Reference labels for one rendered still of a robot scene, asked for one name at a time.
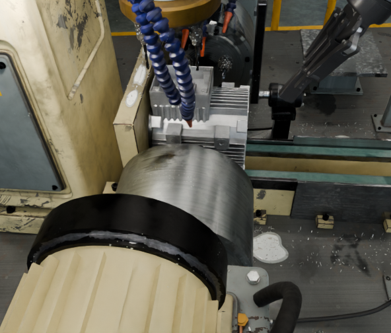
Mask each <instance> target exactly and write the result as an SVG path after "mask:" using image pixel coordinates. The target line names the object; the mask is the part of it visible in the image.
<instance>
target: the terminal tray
mask: <svg viewBox="0 0 391 333"><path fill-rule="evenodd" d="M166 66H167V67H168V72H169V73H170V75H171V78H172V80H173V82H174V84H175V85H176V88H177V89H178V83H177V76H175V69H174V68H173V65H166ZM189 67H190V69H191V73H190V75H191V76H192V83H193V84H194V91H195V110H194V111H193V113H194V117H193V119H192V122H194V120H197V122H200V120H202V121H203V123H205V122H206V121H209V105H210V101H211V92H212V89H213V67H204V66H199V71H196V68H197V67H196V66H189ZM206 68H208V69H209V70H208V71H206V70H205V69H206ZM155 87H157V88H158V89H157V90H155V89H154V88H155ZM202 89H205V92H202V91H201V90H202ZM178 90H179V89H178ZM179 91H180V90H179ZM149 96H150V101H151V108H152V112H153V116H162V120H164V119H165V118H167V120H168V121H170V119H173V120H174V121H176V119H179V121H180V122H181V121H182V120H183V119H182V115H181V113H180V109H179V107H180V104H181V103H180V104H179V105H177V106H175V105H171V104H170V103H169V101H168V98H167V97H166V94H165V92H164V91H163V89H162V88H161V87H160V83H159V82H158V81H157V76H156V75H155V76H154V79H153V82H152V85H151V88H150V90H149Z"/></svg>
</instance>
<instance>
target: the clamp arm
mask: <svg viewBox="0 0 391 333"><path fill-rule="evenodd" d="M266 15H267V0H258V3H257V7H254V16H256V30H255V40H254V57H253V67H252V70H250V79H252V85H251V94H250V103H251V104H258V101H259V99H262V98H260V97H263V96H262V94H260V93H263V91H262V90H260V79H261V72H262V58H263V50H264V36H265V28H266Z"/></svg>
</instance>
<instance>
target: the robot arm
mask: <svg viewBox="0 0 391 333"><path fill-rule="evenodd" d="M347 2H348V4H347V5H346V6H345V7H344V8H343V9H341V8H340V7H336V8H335V9H334V11H333V13H332V14H331V16H330V18H329V19H328V21H327V23H326V24H325V25H324V27H323V28H322V30H321V31H320V32H319V34H318V35H317V37H316V38H315V39H314V41H313V43H312V44H311V45H310V47H309V48H308V49H307V51H306V52H305V53H304V57H305V58H306V59H305V60H304V61H303V63H302V66H300V67H299V69H298V70H297V71H296V72H295V74H294V75H293V76H292V77H291V78H290V79H289V80H288V81H287V83H286V84H285V85H284V86H283V87H282V89H281V90H280V91H279V98H282V99H283V100H285V101H287V102H289V103H291V104H292V103H293V102H294V100H295V99H296V98H297V97H298V96H299V95H300V94H301V93H302V92H303V90H305V88H307V86H308V85H309V84H310V83H311V82H312V81H313V80H314V81H316V82H318V83H319V82H320V81H322V80H323V79H324V78H325V77H327V76H328V75H329V74H330V73H331V72H332V71H334V70H335V69H336V68H337V67H339V66H340V65H341V64H342V63H343V62H344V61H346V60H347V59H348V58H349V57H351V56H354V55H355V54H358V53H359V51H360V50H361V47H359V46H358V45H357V43H358V40H359V38H360V37H362V36H363V35H364V33H365V32H366V31H367V29H368V27H369V26H370V25H372V24H377V25H380V24H383V23H384V22H385V21H386V20H387V19H388V18H389V17H390V16H391V0H347Z"/></svg>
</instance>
